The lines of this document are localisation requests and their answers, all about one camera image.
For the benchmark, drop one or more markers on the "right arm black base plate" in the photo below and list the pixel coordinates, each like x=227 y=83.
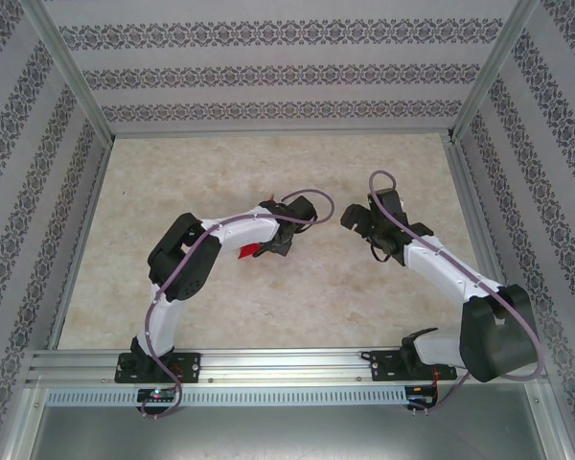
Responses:
x=388 y=366

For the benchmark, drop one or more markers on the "right aluminium frame post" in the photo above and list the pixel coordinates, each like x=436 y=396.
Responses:
x=496 y=62

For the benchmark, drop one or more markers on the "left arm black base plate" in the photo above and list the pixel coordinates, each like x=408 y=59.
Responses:
x=187 y=366

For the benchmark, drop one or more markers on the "aluminium side rail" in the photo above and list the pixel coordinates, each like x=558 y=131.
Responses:
x=84 y=235
x=481 y=239

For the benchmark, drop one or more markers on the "aluminium frame post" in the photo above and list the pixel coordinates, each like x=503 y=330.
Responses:
x=496 y=62
x=67 y=67

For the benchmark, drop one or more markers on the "aluminium mounting rail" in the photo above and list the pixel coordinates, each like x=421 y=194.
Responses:
x=287 y=364

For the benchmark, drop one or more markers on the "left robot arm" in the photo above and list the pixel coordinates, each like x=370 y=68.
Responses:
x=187 y=268

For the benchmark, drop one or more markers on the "grey sheet metal tray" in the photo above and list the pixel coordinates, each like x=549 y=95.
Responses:
x=287 y=436

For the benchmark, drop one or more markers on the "left aluminium frame post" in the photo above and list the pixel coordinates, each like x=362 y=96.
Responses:
x=67 y=67

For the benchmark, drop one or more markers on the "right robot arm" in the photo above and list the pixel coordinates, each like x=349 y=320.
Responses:
x=489 y=335

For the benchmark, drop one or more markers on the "red paper sheet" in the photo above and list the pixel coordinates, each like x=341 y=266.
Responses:
x=248 y=251

